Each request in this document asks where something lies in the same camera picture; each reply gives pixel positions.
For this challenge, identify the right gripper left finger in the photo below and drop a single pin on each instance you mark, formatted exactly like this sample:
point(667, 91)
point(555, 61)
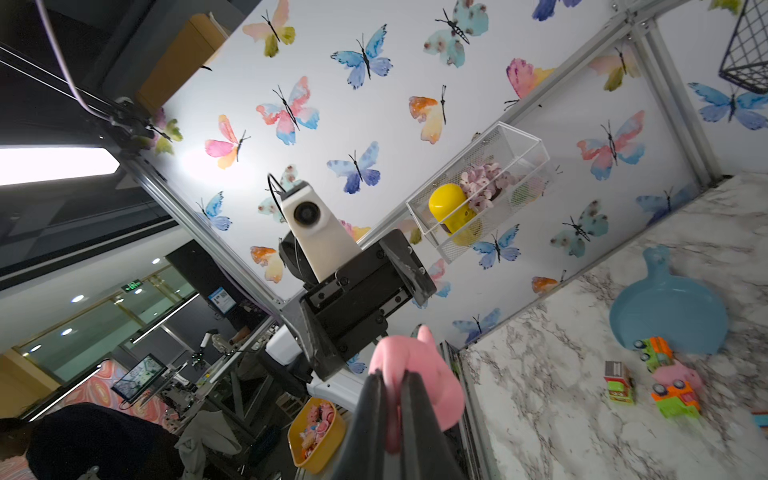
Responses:
point(363, 453)

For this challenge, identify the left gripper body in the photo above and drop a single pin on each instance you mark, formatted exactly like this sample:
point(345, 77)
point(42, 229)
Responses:
point(348, 311)

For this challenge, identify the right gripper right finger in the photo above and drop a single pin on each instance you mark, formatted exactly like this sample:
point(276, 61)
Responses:
point(425, 452)

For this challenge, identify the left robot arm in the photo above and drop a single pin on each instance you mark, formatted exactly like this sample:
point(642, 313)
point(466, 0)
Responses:
point(284, 359)

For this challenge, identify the yellow bin of toys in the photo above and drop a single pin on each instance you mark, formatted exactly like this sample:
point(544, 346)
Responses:
point(315, 435)

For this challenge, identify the yellow lidded jar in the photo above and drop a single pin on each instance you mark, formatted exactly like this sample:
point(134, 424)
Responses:
point(450, 207)

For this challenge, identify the orange green toy car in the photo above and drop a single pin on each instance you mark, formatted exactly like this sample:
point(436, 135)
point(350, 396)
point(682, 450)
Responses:
point(677, 399)

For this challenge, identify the teal plastic paddle plate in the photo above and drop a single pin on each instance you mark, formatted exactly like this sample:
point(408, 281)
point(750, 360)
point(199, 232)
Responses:
point(689, 316)

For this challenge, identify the pink teal toy bus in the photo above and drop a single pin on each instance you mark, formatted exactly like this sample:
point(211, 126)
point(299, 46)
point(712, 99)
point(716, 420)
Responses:
point(760, 418)

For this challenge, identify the ceiling light panel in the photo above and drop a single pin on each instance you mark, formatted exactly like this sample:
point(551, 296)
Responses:
point(23, 165)

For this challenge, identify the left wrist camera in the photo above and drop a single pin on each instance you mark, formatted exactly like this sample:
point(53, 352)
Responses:
point(325, 242)

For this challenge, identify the white mesh wall basket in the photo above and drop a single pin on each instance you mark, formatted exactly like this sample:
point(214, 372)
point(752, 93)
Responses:
point(522, 154)

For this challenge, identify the black wire wall basket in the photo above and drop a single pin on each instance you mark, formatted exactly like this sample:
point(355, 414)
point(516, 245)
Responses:
point(745, 61)

